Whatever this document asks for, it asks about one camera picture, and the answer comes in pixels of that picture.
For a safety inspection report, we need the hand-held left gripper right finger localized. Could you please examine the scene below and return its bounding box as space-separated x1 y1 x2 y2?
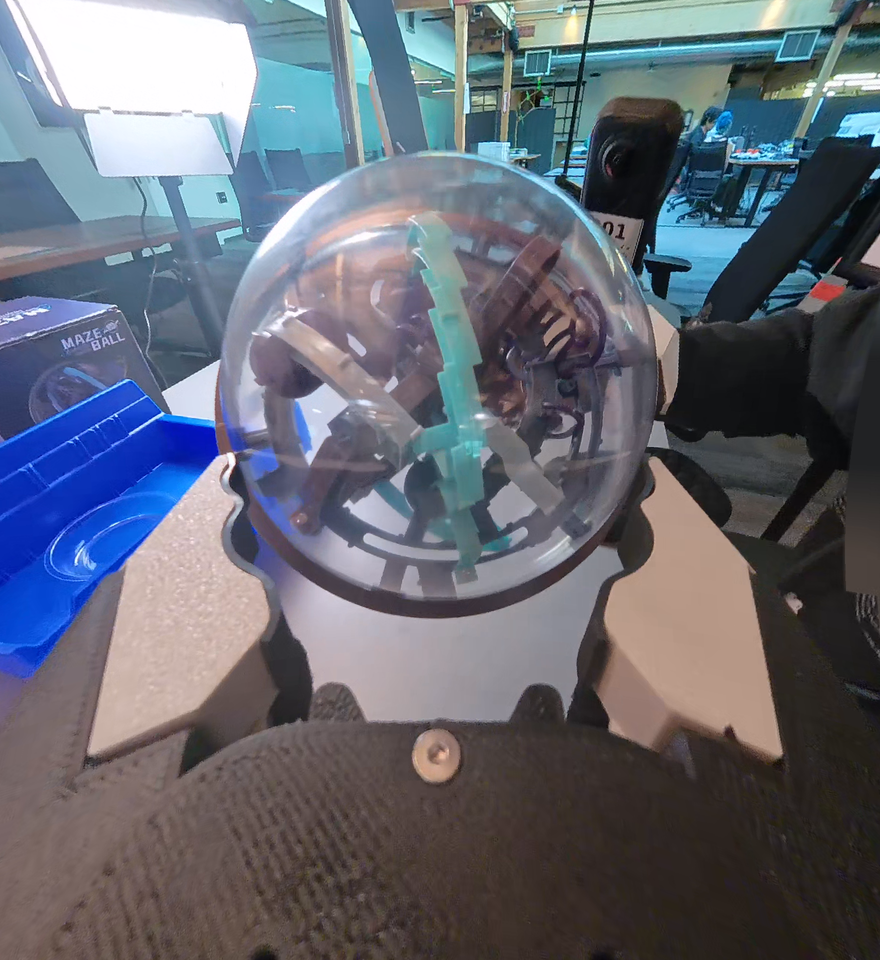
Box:
581 458 784 765

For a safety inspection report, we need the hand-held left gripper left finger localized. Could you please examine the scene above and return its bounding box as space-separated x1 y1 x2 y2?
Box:
86 458 315 762

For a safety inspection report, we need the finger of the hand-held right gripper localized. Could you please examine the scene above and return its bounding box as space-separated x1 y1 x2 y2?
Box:
644 300 682 409

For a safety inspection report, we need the clear plastic maze ball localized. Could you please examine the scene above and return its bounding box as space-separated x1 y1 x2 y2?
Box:
218 150 663 618

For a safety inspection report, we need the dark blue maze ball box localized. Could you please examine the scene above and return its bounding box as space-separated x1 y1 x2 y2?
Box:
0 296 172 454

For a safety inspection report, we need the blue plastic bin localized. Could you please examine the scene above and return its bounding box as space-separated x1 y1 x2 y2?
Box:
0 378 264 679

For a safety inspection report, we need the long wooden table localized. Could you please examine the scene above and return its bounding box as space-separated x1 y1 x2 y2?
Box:
0 213 241 289

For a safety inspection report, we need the white light panel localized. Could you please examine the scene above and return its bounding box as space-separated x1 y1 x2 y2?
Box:
10 0 261 181

